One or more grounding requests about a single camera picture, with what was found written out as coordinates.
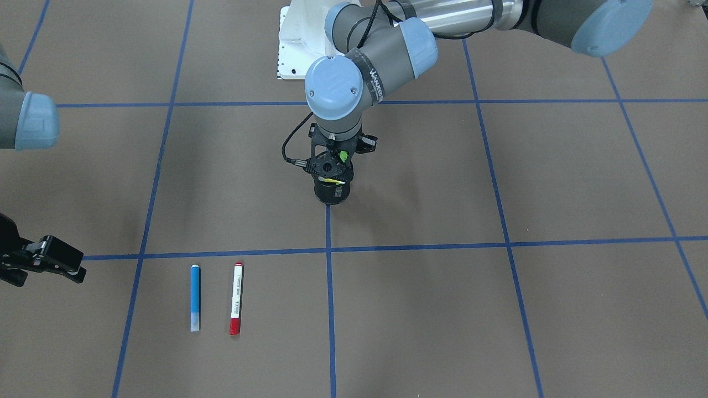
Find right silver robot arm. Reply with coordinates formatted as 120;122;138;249
1;49;87;287

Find red white marker pen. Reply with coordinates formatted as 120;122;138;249
228;261;244;337

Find blue marker pen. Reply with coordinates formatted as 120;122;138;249
190;264;201;333

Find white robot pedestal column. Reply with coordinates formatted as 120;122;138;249
277;1;343;80

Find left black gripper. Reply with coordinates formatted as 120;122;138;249
309;133;355;183

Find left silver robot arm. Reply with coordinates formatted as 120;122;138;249
285;1;653;187

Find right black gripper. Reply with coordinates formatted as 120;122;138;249
1;214;87;287

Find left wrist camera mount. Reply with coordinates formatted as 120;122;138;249
356;133;378;154

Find yellow highlighter pen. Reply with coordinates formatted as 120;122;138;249
317;176;346;185

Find black mesh pen cup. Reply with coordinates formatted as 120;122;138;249
314;177;351;206

